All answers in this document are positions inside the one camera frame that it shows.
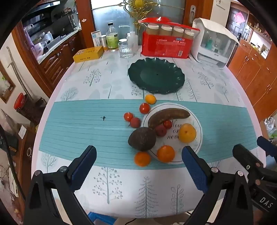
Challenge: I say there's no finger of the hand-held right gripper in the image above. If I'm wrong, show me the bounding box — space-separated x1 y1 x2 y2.
257 136 277 161
233 144 277 187

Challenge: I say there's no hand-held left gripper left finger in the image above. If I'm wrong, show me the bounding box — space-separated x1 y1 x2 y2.
25 145 97 225

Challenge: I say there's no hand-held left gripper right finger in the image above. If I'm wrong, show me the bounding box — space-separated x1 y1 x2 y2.
181 146 254 225

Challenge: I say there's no orange tangerine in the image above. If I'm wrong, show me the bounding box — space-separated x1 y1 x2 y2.
157 145 175 163
134 151 151 167

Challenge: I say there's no yellow mango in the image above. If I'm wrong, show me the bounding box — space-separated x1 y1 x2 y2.
178 123 197 143

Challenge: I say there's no dark brown avocado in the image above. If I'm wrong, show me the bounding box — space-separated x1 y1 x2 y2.
128 127 157 151

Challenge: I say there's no dark green scalloped plate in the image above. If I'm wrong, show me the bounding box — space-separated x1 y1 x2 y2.
128 58 185 94

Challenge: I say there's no clear plastic bag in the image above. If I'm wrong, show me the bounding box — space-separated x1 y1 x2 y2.
264 117 277 139

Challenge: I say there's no white plate with lettering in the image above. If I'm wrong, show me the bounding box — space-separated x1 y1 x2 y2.
142 103 204 165

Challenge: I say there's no blue plastic stool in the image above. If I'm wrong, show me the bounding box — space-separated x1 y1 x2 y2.
88 212 117 225

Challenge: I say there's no brown overripe banana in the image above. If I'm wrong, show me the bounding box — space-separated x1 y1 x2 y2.
148 108 191 128

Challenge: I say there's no wooden sideboard cabinet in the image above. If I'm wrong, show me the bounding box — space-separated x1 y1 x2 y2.
227 32 277 122

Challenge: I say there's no red lidded container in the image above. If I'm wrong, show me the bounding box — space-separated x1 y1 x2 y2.
14 93 26 110

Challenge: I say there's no white countertop appliance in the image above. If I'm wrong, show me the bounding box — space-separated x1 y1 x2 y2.
192 18 240 70

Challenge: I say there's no yellow flat box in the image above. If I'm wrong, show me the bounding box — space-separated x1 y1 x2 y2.
73 46 104 64

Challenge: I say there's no wooden kitchen cabinet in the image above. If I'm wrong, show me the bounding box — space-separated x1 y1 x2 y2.
12 22 87 98

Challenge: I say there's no red paper cup package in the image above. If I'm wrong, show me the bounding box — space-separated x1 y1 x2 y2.
141 30 200 59

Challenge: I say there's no clear drinking glass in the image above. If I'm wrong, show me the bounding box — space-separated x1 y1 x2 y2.
118 41 133 59

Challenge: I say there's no small metal can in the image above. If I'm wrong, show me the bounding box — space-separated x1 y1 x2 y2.
100 35 109 51

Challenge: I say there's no white blue carton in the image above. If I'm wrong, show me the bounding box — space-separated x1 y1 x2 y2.
91 30 102 47

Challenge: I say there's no clear bottle green label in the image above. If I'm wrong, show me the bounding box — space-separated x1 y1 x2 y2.
106 22 119 52

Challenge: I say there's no white squeeze bottle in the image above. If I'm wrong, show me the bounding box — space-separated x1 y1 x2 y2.
127 31 138 52

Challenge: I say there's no gold ornament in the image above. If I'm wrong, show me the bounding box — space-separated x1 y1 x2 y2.
123 0 155 27

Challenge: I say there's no wooden picture frame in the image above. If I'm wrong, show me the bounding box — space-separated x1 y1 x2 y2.
0 69 16 103

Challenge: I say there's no silver door handle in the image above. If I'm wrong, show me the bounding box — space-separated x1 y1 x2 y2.
188 5 196 24

